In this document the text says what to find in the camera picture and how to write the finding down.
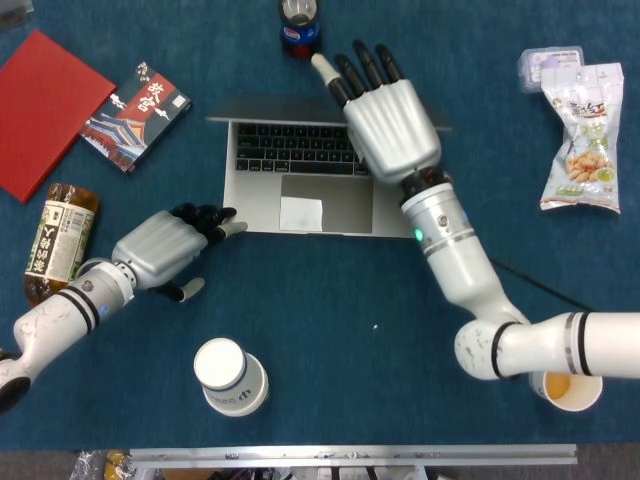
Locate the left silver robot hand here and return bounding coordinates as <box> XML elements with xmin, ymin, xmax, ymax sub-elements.
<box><xmin>110</xmin><ymin>202</ymin><xmax>250</xmax><ymax>304</ymax></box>

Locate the silver laptop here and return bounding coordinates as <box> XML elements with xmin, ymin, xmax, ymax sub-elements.
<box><xmin>205</xmin><ymin>96</ymin><xmax>455</xmax><ymax>240</ymax></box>

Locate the nut snack bag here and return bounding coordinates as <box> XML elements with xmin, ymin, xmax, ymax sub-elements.
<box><xmin>538</xmin><ymin>62</ymin><xmax>626</xmax><ymax>216</ymax></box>

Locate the Pepsi cola bottle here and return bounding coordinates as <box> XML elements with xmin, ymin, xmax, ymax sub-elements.
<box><xmin>278</xmin><ymin>0</ymin><xmax>323</xmax><ymax>60</ymax></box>

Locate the illustrated Chinese palace book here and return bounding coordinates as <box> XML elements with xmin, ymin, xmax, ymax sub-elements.
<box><xmin>79</xmin><ymin>60</ymin><xmax>193</xmax><ymax>174</ymax></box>

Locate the upturned white paper cup stack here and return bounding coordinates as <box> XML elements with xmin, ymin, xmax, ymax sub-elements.
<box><xmin>193</xmin><ymin>337</ymin><xmax>271</xmax><ymax>418</ymax></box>

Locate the brown tea bottle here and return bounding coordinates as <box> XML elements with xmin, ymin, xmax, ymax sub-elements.
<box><xmin>23</xmin><ymin>182</ymin><xmax>101</xmax><ymax>309</ymax></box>

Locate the black cable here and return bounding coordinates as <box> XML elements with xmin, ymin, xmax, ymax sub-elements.
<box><xmin>487</xmin><ymin>254</ymin><xmax>596</xmax><ymax>311</ymax></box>

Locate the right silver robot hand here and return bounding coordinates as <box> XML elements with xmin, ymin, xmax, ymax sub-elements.
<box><xmin>310</xmin><ymin>39</ymin><xmax>444</xmax><ymax>189</ymax></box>

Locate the aluminium frame rail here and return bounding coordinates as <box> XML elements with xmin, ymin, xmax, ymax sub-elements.
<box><xmin>128</xmin><ymin>443</ymin><xmax>579</xmax><ymax>469</ymax></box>

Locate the red notebook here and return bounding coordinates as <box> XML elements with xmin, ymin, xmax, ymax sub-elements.
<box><xmin>0</xmin><ymin>28</ymin><xmax>118</xmax><ymax>205</ymax></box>

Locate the paper cup with orange drink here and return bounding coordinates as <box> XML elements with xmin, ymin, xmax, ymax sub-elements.
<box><xmin>528</xmin><ymin>370</ymin><xmax>604</xmax><ymax>413</ymax></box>

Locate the crumpled clear plastic bag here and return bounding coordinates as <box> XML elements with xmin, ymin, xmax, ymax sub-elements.
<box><xmin>69</xmin><ymin>449</ymin><xmax>132</xmax><ymax>480</ymax></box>

